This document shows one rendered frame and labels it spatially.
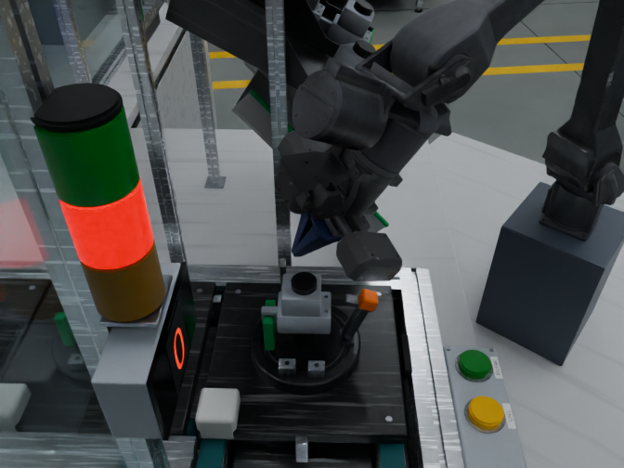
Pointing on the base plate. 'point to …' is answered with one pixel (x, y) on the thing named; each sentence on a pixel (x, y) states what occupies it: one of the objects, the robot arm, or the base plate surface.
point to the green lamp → (91, 162)
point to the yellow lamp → (127, 288)
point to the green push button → (474, 364)
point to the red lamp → (110, 231)
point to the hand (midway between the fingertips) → (311, 234)
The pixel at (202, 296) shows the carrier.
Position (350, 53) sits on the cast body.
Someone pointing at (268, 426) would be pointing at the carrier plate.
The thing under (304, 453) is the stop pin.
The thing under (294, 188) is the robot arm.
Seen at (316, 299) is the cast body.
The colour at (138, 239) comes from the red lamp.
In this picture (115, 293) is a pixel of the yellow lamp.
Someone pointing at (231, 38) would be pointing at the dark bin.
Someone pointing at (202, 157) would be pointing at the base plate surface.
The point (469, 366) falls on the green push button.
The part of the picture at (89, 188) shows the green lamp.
